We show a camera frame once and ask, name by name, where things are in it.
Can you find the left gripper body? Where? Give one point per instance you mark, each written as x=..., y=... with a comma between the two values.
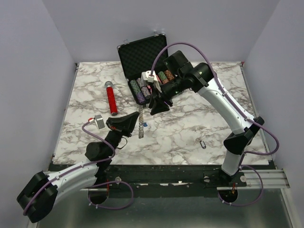
x=112, y=126

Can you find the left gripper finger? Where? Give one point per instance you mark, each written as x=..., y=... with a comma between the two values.
x=112, y=122
x=127, y=124

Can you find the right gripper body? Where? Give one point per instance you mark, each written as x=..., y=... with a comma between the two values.
x=163, y=97

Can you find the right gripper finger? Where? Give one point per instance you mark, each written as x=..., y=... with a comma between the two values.
x=153, y=100
x=159, y=108

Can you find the metal disc with keyrings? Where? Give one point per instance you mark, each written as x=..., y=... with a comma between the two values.
x=141, y=121

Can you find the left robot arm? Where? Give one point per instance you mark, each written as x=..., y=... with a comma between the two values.
x=43, y=191

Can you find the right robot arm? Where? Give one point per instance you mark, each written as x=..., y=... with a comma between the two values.
x=201, y=80

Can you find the red microphone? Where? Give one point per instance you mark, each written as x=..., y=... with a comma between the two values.
x=111, y=98

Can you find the black poker chip case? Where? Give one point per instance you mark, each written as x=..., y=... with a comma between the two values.
x=137, y=57

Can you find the key with black tag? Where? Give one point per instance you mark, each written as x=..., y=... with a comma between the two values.
x=201, y=142

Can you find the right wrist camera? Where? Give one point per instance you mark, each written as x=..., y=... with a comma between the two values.
x=150, y=78

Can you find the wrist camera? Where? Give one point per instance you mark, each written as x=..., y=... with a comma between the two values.
x=98, y=121
x=150, y=78

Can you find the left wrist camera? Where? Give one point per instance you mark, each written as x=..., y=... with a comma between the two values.
x=98, y=121

